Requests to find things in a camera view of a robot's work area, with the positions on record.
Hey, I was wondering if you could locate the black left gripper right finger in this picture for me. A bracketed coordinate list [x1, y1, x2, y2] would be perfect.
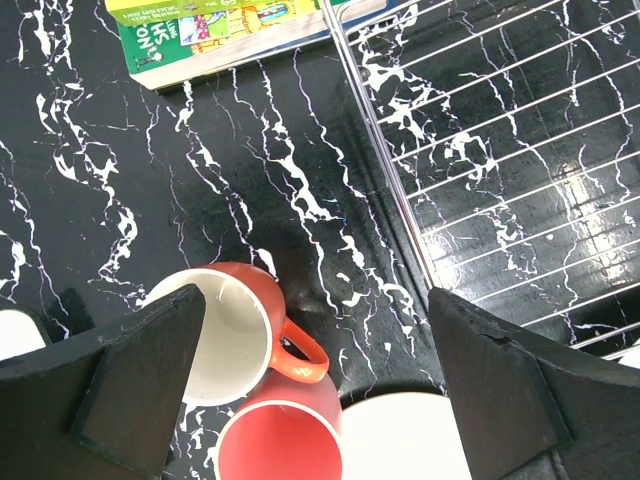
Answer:
[428, 288, 639, 479]

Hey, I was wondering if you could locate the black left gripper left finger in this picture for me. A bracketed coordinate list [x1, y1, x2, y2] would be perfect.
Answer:
[1, 284, 205, 479]

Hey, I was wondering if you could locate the white scalloped plate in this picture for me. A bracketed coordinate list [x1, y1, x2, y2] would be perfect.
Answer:
[604, 340, 640, 369]

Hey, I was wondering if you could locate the cream pink leaf plate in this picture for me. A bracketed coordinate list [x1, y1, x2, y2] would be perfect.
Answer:
[341, 392, 471, 480]

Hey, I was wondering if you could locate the wire dish rack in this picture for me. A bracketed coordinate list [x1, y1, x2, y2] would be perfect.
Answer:
[324, 1, 639, 358]

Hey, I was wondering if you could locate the white board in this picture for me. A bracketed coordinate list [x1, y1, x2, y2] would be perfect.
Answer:
[1, 306, 52, 361]

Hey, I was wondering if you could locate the orange mug white inside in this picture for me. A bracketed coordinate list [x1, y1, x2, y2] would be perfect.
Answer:
[144, 262, 329, 406]

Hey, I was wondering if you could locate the pink plastic cup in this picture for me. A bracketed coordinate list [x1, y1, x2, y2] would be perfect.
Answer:
[214, 372, 343, 480]

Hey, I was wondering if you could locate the green children's book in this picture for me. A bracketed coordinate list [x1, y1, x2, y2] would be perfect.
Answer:
[105, 1, 395, 90]

